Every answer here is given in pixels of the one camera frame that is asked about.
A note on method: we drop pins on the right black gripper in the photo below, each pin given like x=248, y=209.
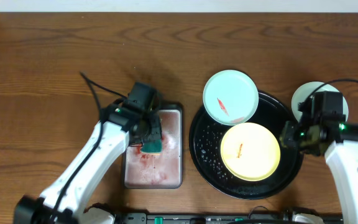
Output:
x=287, y=139

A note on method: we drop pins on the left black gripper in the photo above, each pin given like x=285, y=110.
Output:
x=153, y=132

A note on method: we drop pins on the green yellow sponge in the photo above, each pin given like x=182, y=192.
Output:
x=152, y=147

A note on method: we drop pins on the yellow plate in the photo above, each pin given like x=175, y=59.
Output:
x=250, y=152

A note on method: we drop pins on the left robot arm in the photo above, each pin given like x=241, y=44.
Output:
x=65, y=200

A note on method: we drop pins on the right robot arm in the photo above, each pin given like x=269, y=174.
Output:
x=330, y=136

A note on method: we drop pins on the rectangular soapy water tray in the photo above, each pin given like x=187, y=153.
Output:
x=163, y=170

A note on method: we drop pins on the round black serving tray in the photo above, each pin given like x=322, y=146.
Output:
x=205, y=139

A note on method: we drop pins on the mint plate rear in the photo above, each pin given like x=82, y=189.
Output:
x=230, y=97

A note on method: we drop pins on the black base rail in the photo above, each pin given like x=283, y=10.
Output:
x=94, y=216

